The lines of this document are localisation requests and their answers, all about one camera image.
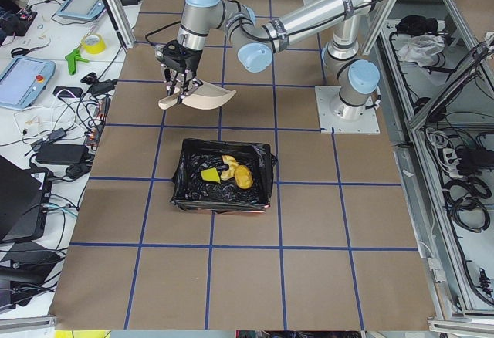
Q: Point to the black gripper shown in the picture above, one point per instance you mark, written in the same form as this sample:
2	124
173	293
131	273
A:
190	60

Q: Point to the beige plastic dustpan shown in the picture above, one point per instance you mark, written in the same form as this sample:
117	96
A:
205	97

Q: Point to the yellow sponge piece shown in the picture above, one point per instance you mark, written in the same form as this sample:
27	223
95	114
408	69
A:
210	175

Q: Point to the banana peel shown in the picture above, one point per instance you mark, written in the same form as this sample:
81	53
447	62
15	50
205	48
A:
232	163

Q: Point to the brown potato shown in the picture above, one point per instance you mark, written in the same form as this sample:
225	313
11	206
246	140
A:
243	177

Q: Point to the black lined trash bin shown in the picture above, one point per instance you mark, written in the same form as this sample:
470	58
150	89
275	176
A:
192	193

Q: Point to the yellow tape roll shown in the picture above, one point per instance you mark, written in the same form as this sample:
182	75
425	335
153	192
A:
93	44

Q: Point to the far blue teach pendant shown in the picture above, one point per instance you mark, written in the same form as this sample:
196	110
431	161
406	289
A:
81	10

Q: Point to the blue teach pendant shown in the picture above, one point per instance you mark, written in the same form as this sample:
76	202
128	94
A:
81	10
23	80

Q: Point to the black power adapter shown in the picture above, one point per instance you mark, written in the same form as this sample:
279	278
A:
62	154

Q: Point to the near blue teach pendant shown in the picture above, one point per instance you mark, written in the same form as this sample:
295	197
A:
23	80

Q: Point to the black scissors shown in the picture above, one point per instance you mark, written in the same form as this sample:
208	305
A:
20	51

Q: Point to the black laptop computer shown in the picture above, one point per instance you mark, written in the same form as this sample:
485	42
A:
23	194

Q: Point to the crumpled white cloth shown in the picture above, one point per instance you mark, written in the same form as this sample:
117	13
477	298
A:
423	50

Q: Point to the green handled grabber tool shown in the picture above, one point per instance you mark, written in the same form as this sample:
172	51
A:
72	59

